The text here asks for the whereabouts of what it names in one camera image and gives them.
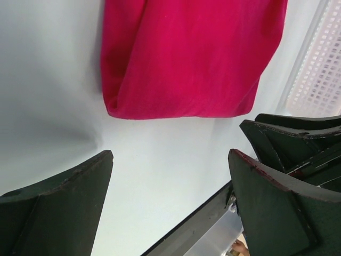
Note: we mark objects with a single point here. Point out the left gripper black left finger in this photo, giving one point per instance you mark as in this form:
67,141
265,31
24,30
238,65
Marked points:
59,215

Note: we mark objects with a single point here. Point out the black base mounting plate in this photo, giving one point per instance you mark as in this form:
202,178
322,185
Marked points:
210,230

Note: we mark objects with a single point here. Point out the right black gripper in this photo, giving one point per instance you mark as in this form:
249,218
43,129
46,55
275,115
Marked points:
306,148

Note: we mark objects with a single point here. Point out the red t shirt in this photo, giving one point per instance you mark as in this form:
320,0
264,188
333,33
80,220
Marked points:
171,59

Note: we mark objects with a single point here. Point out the white plastic basket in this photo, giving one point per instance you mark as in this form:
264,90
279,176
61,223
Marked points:
313,86

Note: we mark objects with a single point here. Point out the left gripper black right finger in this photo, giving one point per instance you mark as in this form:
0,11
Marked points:
282,215

